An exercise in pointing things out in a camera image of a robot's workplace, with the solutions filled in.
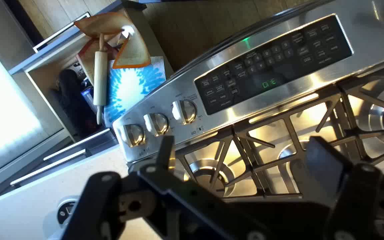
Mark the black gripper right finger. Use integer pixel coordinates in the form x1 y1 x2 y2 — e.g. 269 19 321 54
305 134 384 240

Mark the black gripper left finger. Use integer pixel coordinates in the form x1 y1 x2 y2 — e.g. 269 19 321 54
61 134 265 240

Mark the silver range knob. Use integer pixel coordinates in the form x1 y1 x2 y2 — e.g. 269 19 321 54
123 122 149 147
171 98 199 125
143 111 171 137

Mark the black item in drawer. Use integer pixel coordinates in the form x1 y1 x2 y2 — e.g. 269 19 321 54
57 67 98 138

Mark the black cast iron burner grate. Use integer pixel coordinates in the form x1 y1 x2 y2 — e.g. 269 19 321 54
234 85 351 197
177 127 241 198
338 65 384 161

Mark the blue and white cloth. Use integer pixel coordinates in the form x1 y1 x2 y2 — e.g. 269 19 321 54
105 54 170 125

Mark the white rolling pin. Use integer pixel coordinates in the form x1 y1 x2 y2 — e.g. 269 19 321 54
91 31 110 126

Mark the stainless steel gas range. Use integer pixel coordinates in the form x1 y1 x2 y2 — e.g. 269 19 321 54
111 0 384 240

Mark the toast shaped pot holder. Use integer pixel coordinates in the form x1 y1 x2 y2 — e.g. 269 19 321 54
74 9 134 37
111 37 153 70

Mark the grey drawer with bar handle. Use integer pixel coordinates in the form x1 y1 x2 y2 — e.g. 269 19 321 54
0 125 121 205

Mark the open drawer with bar handle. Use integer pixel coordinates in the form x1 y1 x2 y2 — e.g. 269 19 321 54
9 0 177 143

